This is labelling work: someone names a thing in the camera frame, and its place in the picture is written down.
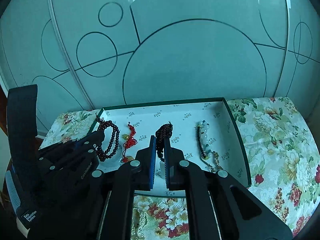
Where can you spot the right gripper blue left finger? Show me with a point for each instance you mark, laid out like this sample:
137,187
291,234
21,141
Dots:
152,161

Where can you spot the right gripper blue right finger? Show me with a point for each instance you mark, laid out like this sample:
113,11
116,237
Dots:
167,156

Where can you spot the black cord jade pendant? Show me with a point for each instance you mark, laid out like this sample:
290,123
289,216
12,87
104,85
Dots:
165,131

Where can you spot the red knot gold charm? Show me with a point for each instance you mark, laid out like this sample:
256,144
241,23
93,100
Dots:
130,141

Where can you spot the pale jade bangle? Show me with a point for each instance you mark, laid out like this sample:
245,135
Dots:
114,160

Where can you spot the green shallow gift box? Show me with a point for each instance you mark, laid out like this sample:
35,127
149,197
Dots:
223,135

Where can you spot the frosted glass wardrobe doors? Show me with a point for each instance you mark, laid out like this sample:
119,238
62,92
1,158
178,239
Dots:
88,54

